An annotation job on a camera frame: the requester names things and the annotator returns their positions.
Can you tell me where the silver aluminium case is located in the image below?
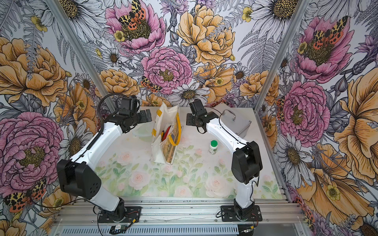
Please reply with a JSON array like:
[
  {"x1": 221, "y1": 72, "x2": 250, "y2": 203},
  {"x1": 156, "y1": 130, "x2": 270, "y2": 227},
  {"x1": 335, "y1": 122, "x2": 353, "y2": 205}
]
[{"x1": 218, "y1": 104, "x2": 252, "y2": 138}]

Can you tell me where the red utility knife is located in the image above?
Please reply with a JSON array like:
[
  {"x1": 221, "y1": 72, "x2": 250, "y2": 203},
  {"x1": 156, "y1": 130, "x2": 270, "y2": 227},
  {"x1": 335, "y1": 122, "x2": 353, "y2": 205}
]
[{"x1": 161, "y1": 126, "x2": 171, "y2": 142}]

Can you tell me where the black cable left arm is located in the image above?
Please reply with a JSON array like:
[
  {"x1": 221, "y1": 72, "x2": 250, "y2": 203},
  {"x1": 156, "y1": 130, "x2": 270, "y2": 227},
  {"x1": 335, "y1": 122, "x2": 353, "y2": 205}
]
[{"x1": 85, "y1": 93, "x2": 131, "y2": 154}]

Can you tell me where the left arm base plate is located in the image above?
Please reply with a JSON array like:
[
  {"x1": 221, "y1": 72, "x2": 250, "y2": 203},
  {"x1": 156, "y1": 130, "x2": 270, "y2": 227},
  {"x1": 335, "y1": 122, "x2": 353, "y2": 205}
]
[{"x1": 98, "y1": 206, "x2": 142, "y2": 224}]

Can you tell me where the white bottle green cap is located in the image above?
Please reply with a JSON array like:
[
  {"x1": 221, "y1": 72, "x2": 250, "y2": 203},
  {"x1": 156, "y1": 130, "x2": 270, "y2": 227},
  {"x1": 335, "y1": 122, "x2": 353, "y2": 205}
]
[{"x1": 209, "y1": 140, "x2": 218, "y2": 154}]

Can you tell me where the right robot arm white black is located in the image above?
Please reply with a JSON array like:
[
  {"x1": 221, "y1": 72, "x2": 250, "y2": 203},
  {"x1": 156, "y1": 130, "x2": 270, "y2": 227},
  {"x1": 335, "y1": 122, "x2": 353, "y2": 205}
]
[{"x1": 186, "y1": 99, "x2": 263, "y2": 221}]

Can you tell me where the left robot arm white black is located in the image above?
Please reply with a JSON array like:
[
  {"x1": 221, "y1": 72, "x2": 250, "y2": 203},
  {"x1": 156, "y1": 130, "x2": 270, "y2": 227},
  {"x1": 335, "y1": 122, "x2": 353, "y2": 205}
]
[{"x1": 57, "y1": 95, "x2": 152, "y2": 222}]

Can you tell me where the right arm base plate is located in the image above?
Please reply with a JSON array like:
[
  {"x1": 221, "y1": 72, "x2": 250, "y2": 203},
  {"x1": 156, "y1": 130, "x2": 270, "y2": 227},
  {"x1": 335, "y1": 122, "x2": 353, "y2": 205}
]
[{"x1": 220, "y1": 205, "x2": 263, "y2": 222}]

